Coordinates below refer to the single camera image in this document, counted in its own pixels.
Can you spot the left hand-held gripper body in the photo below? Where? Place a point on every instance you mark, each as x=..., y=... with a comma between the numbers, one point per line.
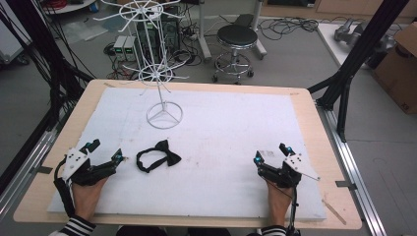
x=76, y=164

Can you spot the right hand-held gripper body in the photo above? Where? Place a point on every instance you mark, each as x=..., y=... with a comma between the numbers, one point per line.
x=285, y=173

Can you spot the black bow tie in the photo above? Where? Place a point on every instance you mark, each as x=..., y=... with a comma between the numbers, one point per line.
x=168, y=154

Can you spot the person's right hand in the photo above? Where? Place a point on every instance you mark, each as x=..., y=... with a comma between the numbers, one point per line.
x=279, y=203

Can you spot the person's left hand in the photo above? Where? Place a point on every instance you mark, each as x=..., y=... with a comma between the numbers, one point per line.
x=87, y=198

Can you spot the grey tape strip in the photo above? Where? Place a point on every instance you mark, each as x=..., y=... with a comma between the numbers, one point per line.
x=345, y=184
x=43, y=169

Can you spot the white foam mat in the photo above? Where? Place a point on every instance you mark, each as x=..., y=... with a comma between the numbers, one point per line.
x=229, y=137

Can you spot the person's right striped sleeve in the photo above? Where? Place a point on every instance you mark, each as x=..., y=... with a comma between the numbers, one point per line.
x=273, y=231

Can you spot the person's striped sleeve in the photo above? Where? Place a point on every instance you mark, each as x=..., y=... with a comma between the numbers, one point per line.
x=76, y=226
x=273, y=231

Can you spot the thin wooden stick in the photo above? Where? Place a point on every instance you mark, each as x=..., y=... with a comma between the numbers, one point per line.
x=334, y=212

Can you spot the person's left striped sleeve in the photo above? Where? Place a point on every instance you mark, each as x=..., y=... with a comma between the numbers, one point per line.
x=76, y=226

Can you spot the grey bench power supply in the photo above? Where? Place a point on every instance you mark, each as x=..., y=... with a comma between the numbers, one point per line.
x=119, y=47
x=130, y=48

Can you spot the white floor platform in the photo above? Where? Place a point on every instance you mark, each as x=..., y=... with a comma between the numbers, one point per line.
x=331, y=42

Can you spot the black round stool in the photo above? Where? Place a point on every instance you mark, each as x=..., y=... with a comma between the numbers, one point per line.
x=236, y=36

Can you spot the black foot pedal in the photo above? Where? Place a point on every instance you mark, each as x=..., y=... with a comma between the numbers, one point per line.
x=244, y=19

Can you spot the brown cardboard box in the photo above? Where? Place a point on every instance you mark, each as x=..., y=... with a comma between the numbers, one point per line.
x=398, y=72

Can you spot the black computer tower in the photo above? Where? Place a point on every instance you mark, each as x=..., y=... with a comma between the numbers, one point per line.
x=170, y=31

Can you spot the grey machine part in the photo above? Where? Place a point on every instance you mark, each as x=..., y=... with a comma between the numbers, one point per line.
x=357, y=31

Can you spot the white round table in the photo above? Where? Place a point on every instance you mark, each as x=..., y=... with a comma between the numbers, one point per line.
x=70, y=5

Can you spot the aluminium rail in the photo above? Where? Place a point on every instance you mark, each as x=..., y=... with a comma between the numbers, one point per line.
x=29, y=164
x=352, y=170

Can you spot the black metal frame post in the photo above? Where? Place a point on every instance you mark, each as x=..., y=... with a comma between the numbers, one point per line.
x=42, y=49
x=357, y=55

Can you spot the white table leg frame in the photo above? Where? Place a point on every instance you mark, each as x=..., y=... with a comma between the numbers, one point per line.
x=205, y=39

